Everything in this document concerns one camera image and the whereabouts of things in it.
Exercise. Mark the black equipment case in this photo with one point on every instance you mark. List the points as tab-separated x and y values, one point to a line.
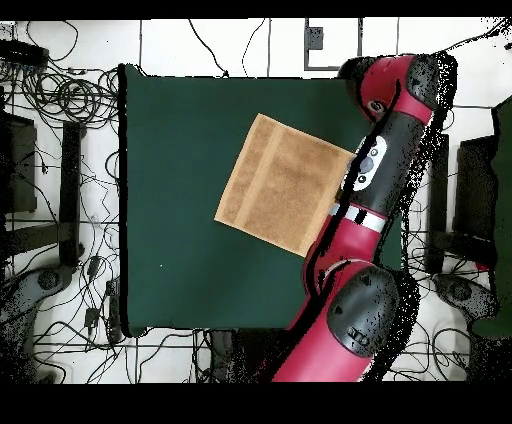
22	168
476	184

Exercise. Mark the black power strip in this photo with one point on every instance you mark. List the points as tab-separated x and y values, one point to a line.
24	54

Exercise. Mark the black power adapter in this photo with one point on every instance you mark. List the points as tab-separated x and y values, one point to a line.
91	317
94	266

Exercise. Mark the grey square floor frame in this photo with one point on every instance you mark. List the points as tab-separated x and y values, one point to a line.
306	60

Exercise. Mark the small grey box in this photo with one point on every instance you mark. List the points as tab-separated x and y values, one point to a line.
315	39

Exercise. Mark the dark green table cloth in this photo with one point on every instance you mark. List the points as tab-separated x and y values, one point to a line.
180	160

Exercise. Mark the green covered side table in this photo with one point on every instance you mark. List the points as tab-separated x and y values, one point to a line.
504	200

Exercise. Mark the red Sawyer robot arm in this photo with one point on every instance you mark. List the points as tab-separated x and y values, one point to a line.
320	360

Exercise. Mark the tan terry towel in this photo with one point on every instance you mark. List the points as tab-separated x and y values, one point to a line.
280	188

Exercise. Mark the grey wheeled stand base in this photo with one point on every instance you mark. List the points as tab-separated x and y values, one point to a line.
48	280
460	292

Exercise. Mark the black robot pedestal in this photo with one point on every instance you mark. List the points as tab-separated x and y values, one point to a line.
224	356

